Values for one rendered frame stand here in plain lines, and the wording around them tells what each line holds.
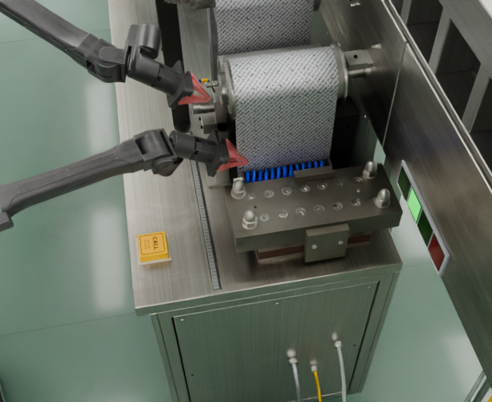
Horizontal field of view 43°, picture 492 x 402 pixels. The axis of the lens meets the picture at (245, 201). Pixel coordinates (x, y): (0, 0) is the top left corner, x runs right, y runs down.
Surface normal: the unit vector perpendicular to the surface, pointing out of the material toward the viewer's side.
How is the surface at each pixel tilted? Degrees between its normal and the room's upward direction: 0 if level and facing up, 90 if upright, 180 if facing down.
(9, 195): 20
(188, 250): 0
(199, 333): 90
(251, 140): 90
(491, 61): 90
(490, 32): 90
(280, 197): 0
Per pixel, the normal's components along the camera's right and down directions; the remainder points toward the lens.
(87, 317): -0.01, -0.63
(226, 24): 0.18, 0.78
